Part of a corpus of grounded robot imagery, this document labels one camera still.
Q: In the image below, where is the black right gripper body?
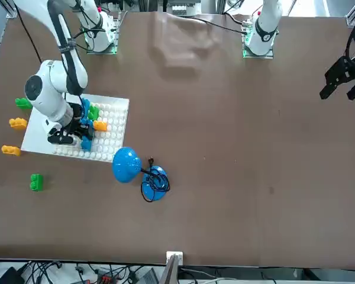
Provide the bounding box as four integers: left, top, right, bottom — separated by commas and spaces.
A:
65, 102, 88, 134

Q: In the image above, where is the green two-stud block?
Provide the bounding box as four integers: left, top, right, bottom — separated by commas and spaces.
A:
88, 103, 101, 121
29, 173, 44, 192
14, 97, 33, 111

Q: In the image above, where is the white studded baseplate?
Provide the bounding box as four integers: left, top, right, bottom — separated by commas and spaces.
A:
52, 102, 128, 163

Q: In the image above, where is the white flat board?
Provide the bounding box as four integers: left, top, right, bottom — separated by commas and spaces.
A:
20, 93, 130, 164

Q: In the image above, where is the blue desk lamp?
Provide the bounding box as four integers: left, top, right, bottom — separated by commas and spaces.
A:
111, 147, 170, 204

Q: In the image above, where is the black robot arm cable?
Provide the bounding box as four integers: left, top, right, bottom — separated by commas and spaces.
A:
11, 0, 44, 64

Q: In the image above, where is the black base cable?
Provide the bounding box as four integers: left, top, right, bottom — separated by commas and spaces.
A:
170, 14, 248, 35

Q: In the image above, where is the aluminium profile post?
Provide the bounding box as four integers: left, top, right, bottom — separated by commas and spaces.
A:
164, 251, 184, 284

